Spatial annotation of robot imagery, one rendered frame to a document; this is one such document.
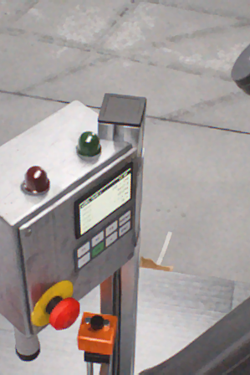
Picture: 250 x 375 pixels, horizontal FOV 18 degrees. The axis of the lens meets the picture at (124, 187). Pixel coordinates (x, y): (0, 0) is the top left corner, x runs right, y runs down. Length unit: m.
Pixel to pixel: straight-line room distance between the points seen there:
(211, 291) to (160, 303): 0.10
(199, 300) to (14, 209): 0.78
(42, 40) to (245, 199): 1.23
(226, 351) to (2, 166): 0.29
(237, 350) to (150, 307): 0.80
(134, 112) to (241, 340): 0.27
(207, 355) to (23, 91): 2.60
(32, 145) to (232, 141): 2.24
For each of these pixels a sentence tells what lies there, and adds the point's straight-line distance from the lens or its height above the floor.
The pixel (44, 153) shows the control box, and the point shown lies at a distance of 0.79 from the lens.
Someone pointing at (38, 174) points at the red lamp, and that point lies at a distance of 0.74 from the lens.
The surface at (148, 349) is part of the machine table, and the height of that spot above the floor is 0.83.
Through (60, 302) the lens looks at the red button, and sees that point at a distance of 0.83.
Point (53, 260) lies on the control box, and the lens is 0.80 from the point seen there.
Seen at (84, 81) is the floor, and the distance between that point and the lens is 3.25.
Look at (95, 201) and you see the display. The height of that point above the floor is 1.44.
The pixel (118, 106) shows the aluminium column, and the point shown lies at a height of 1.50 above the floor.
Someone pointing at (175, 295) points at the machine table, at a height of 0.83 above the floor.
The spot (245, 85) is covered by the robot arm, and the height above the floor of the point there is 1.44.
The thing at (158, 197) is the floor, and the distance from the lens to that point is 2.77.
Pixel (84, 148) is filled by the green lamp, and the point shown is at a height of 1.49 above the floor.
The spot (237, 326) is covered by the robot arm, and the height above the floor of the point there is 1.47.
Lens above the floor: 2.02
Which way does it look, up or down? 46 degrees down
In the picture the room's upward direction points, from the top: 1 degrees clockwise
